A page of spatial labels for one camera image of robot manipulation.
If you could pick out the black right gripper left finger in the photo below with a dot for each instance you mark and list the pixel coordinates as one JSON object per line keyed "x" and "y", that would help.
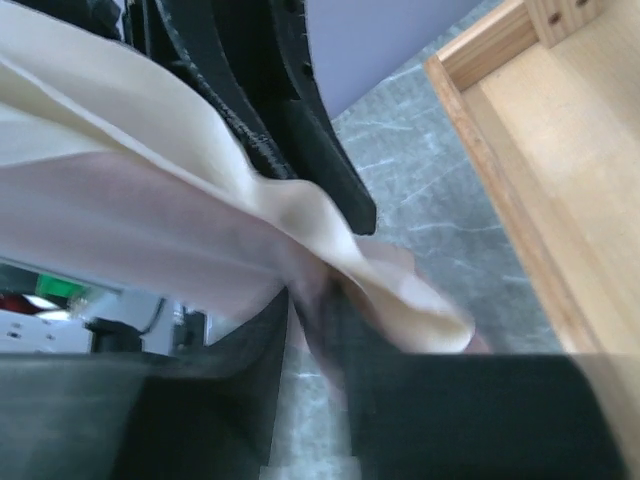
{"x": 208, "y": 414}

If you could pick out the pink and cream underwear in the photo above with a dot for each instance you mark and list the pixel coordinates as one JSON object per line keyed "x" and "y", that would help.
{"x": 113, "y": 169}

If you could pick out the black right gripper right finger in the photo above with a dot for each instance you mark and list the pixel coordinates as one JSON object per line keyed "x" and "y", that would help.
{"x": 466, "y": 416}

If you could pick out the wooden hanger rack frame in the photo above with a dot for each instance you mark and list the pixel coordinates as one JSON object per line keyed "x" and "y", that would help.
{"x": 544, "y": 96}

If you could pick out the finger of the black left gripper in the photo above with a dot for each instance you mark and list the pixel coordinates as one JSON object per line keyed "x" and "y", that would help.
{"x": 266, "y": 44}
{"x": 183, "y": 38}

